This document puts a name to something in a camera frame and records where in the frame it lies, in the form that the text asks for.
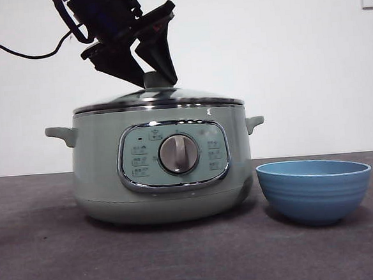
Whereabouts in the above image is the glass lid with green knob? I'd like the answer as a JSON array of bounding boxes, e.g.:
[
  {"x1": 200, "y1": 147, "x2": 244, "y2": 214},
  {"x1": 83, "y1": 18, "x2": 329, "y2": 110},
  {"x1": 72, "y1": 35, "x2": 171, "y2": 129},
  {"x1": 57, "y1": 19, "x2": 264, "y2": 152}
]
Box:
[{"x1": 70, "y1": 65, "x2": 245, "y2": 118}]

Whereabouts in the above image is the pale green electric steamer pot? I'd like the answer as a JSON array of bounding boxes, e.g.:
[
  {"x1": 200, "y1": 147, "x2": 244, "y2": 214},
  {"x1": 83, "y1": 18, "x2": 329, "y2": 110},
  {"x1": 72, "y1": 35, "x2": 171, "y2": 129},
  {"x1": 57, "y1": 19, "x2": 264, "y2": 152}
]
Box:
[{"x1": 43, "y1": 100, "x2": 271, "y2": 233}]

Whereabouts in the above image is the blue ribbed bowl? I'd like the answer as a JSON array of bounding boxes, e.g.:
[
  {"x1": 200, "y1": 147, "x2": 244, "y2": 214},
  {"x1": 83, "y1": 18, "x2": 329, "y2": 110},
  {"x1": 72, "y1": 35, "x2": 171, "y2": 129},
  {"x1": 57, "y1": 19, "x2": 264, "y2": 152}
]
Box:
[{"x1": 255, "y1": 155, "x2": 373, "y2": 230}]

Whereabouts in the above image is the black looped cable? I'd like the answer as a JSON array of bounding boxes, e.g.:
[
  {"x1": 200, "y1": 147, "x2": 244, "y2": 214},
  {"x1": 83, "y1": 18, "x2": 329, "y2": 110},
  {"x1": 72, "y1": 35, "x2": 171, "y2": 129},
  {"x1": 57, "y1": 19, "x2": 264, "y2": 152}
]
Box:
[{"x1": 50, "y1": 0, "x2": 95, "y2": 47}]

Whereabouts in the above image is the thin black cable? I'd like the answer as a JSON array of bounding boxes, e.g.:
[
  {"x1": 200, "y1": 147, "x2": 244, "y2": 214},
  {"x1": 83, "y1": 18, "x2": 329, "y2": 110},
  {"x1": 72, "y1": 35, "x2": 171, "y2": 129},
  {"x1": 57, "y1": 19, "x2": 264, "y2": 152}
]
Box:
[{"x1": 0, "y1": 14, "x2": 74, "y2": 62}]

